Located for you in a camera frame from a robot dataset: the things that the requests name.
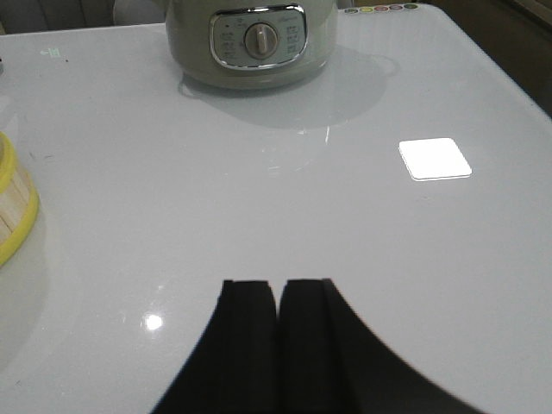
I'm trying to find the green electric cooking pot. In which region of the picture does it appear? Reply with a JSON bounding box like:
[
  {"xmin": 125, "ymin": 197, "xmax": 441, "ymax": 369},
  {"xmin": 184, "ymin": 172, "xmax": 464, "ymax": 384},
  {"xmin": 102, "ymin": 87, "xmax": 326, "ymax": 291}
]
[{"xmin": 160, "ymin": 1, "xmax": 338, "ymax": 90}]

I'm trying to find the center bamboo steamer basket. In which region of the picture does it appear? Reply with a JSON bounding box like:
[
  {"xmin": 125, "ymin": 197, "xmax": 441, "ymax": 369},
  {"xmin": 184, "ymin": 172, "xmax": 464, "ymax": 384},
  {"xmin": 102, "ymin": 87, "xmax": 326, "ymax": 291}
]
[{"xmin": 1, "ymin": 132, "xmax": 40, "ymax": 266}]

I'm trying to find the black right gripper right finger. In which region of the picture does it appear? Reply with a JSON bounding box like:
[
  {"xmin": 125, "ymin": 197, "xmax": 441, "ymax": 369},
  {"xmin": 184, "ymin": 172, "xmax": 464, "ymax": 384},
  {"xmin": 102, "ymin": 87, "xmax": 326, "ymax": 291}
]
[{"xmin": 279, "ymin": 279, "xmax": 477, "ymax": 413}]

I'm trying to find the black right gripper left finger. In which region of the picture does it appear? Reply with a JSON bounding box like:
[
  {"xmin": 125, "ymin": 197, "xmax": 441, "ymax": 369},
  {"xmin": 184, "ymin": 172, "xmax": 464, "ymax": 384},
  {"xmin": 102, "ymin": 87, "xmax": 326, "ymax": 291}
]
[{"xmin": 153, "ymin": 280, "xmax": 278, "ymax": 413}]

